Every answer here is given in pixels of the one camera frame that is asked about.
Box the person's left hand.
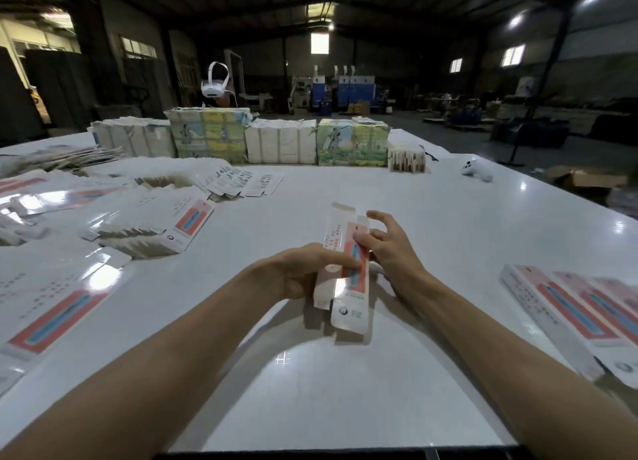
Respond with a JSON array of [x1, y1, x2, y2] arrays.
[[249, 241, 362, 301]]

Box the person's right hand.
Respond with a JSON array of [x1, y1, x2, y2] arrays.
[[352, 210, 437, 301]]

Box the white toothbrush carton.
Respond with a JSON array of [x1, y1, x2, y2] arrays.
[[313, 202, 385, 336]]

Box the pile of carton blanks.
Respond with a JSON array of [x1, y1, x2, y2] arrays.
[[0, 156, 285, 396]]

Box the person's right forearm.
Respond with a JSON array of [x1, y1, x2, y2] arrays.
[[409, 280, 638, 460]]

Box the person's left forearm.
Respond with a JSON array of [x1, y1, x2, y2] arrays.
[[0, 270, 285, 460]]

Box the small beige card stack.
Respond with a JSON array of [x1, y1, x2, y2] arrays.
[[387, 146, 427, 173]]

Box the small white object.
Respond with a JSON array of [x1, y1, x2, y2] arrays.
[[461, 158, 494, 183]]

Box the green printed carton bundle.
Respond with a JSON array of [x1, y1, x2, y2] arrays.
[[316, 116, 391, 168]]

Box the row of white cartons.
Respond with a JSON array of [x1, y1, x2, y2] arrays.
[[245, 118, 319, 166], [90, 116, 177, 159]]

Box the green yellow carton bundle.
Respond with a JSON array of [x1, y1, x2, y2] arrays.
[[166, 106, 253, 165]]

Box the blue machine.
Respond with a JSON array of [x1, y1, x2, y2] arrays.
[[311, 66, 376, 112]]

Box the blue bins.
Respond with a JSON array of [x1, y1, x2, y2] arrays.
[[493, 118, 572, 149]]

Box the black floor stand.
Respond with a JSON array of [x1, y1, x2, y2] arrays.
[[500, 26, 564, 167]]

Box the white headset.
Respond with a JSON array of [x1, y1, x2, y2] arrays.
[[201, 60, 233, 99]]

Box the open cardboard box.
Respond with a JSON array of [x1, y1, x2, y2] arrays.
[[546, 166, 629, 199]]

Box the white plastic bags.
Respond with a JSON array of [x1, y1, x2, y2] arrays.
[[606, 185, 638, 217]]

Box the grey crate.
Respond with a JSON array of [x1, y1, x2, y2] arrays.
[[92, 104, 141, 121]]

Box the pile of grey flat sheets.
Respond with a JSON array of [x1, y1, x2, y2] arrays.
[[0, 144, 123, 177]]

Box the dark grey cabinet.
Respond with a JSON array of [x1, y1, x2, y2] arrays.
[[25, 49, 96, 129]]

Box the double wall window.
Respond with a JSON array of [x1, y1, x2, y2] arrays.
[[501, 44, 526, 68]]

